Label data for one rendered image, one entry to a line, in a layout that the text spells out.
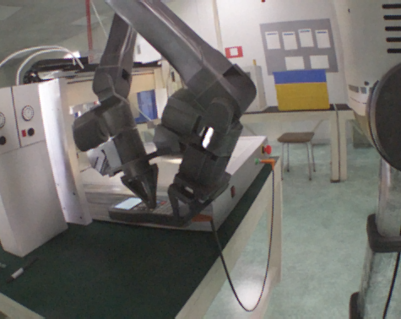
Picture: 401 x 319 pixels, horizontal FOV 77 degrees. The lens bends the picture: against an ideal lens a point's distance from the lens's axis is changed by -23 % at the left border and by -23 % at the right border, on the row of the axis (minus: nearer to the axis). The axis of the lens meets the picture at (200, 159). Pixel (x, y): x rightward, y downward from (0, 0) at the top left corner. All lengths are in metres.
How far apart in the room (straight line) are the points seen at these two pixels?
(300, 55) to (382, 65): 4.62
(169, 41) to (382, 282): 0.53
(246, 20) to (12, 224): 4.82
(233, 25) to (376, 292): 4.97
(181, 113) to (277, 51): 4.59
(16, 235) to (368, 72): 0.88
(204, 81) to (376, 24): 0.26
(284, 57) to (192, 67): 4.61
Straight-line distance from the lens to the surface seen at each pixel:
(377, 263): 0.55
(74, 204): 1.01
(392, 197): 0.51
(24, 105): 0.92
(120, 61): 0.62
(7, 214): 0.88
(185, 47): 0.45
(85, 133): 0.61
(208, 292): 0.68
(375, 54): 0.41
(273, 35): 5.08
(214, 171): 0.52
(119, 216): 0.65
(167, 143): 0.55
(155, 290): 0.63
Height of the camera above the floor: 1.12
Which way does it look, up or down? 13 degrees down
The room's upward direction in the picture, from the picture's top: 8 degrees counter-clockwise
